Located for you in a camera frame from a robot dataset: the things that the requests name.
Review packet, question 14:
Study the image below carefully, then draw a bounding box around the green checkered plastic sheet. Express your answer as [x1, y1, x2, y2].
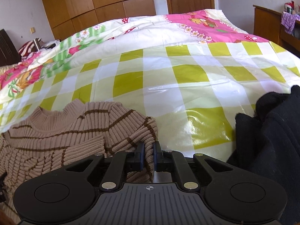
[0, 40, 300, 163]

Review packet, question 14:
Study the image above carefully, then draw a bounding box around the steel thermos bottle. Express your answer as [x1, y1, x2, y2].
[33, 38, 43, 52]

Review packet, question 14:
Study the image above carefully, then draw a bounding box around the black garment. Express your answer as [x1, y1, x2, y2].
[226, 84, 300, 225]

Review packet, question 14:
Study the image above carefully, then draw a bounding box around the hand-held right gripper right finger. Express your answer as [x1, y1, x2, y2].
[153, 141, 235, 190]

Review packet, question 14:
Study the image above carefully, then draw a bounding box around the wooden wardrobe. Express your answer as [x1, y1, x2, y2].
[37, 0, 157, 41]

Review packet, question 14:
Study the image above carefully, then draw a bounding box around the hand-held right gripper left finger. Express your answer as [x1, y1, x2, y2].
[63, 141, 146, 191]

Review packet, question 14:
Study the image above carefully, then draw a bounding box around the red white striped pillow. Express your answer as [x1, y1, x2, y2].
[18, 40, 45, 58]

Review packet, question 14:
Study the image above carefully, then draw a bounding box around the pink floral cartoon quilt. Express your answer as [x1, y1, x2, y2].
[0, 9, 270, 99]

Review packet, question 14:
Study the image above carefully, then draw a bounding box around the red white plush toy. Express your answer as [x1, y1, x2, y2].
[284, 0, 300, 14]

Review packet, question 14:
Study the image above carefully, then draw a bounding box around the purple patterned cloth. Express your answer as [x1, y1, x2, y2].
[281, 12, 300, 35]

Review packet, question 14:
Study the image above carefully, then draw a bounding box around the dark wooden headboard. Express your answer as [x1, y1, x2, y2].
[0, 29, 21, 67]

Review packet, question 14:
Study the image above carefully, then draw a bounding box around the tan brown-striped ribbed sweater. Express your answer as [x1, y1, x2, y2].
[0, 99, 158, 224]

